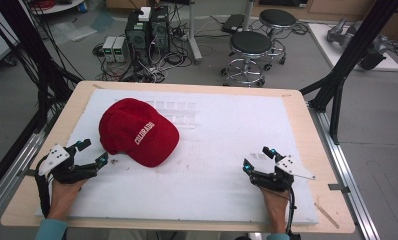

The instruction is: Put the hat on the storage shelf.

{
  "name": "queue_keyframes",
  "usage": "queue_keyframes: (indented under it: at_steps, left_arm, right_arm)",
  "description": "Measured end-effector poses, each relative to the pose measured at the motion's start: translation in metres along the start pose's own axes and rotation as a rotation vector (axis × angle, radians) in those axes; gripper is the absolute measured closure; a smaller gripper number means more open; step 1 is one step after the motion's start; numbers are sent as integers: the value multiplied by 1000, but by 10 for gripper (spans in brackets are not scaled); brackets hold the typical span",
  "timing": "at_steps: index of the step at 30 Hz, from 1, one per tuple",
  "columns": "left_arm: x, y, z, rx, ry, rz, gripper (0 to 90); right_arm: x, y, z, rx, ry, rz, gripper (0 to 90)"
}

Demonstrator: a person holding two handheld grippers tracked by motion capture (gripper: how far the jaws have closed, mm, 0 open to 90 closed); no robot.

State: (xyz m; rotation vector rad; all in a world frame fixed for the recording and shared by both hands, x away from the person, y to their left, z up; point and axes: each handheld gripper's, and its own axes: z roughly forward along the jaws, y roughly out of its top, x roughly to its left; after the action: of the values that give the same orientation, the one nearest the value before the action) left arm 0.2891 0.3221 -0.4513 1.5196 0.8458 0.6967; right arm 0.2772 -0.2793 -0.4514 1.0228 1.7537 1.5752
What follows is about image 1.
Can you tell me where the black metal frame stand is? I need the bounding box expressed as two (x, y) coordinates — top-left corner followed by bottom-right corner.
(299, 0), (398, 146)
(0, 0), (85, 131)

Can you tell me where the red baseball cap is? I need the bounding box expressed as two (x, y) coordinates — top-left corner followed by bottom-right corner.
(98, 97), (181, 169)

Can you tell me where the black computer tower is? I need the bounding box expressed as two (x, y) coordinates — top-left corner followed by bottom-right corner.
(124, 9), (152, 65)
(149, 5), (171, 56)

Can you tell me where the white foam mat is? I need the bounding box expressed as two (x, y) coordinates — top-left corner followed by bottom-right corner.
(35, 88), (320, 226)

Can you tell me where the small black round stool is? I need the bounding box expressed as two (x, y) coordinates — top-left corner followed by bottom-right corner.
(258, 8), (298, 66)

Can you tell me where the white box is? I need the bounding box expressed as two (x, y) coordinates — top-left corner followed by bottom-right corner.
(138, 6), (153, 22)

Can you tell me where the white floor board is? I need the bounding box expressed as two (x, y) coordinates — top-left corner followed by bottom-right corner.
(307, 22), (398, 72)

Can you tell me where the large black round stool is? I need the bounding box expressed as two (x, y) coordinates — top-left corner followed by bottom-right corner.
(220, 30), (275, 88)

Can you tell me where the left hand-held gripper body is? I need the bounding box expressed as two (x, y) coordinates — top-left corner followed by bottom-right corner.
(38, 143), (99, 184)

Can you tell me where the grey metal stand leg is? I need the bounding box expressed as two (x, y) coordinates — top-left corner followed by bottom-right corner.
(185, 0), (204, 65)

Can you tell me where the person's right hand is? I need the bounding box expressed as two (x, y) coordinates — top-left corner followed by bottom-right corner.
(258, 186), (291, 234)

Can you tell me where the black flat device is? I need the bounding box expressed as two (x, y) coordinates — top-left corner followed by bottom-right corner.
(220, 13), (247, 34)

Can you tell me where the grey power supply unit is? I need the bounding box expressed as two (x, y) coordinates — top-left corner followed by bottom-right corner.
(112, 35), (130, 64)
(102, 35), (117, 63)

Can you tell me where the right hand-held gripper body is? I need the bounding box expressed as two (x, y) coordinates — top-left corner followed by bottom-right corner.
(248, 154), (317, 193)

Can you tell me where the person's left hand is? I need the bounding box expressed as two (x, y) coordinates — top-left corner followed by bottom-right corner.
(47, 176), (88, 222)

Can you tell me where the tangle of floor cables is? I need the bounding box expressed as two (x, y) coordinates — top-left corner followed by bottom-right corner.
(92, 13), (201, 84)

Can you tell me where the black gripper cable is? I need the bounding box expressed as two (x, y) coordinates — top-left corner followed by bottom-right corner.
(34, 163), (55, 219)
(284, 185), (302, 240)

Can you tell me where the aluminium rail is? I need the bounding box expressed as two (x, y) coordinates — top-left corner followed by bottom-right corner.
(307, 103), (382, 240)
(0, 109), (51, 221)

